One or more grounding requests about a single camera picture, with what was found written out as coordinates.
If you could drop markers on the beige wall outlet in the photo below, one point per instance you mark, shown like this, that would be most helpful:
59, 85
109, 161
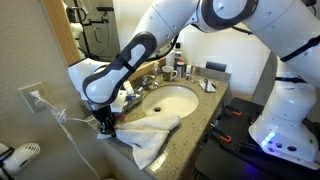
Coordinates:
31, 96

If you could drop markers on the grey mug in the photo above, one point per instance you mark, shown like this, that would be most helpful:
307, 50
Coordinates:
168, 73

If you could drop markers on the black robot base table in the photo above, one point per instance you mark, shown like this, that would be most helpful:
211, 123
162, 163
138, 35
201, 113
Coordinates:
226, 160

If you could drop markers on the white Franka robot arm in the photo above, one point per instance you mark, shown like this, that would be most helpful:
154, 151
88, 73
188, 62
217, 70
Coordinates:
166, 23

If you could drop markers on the white toothpaste tube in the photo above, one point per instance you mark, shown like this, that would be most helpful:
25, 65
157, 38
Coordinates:
129, 88

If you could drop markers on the clear soap dispenser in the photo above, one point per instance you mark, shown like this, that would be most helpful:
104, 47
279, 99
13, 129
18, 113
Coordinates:
156, 71

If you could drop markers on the black orange clamp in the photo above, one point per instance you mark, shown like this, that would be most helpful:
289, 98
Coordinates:
233, 111
221, 134

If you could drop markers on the wood framed wall mirror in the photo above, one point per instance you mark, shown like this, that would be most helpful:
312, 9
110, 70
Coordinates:
60, 33

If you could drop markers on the white oval sink basin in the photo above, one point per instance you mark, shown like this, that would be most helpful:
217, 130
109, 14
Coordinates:
171, 100

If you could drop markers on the small white roll-on bottle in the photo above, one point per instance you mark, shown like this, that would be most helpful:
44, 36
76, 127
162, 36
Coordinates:
188, 72

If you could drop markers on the chrome faucet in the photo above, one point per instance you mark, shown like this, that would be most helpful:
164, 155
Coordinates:
148, 82

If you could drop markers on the white terry towel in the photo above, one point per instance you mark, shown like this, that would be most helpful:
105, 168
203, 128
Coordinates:
146, 133

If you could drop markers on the white hair dryer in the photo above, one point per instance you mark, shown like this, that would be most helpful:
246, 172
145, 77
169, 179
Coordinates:
18, 158

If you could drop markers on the toiletry tray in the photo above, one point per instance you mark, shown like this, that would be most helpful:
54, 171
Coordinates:
133, 100

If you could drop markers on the small clear vial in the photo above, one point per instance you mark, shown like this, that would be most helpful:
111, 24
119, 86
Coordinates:
193, 75

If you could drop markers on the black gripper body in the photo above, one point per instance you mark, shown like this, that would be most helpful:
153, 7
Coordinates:
102, 115

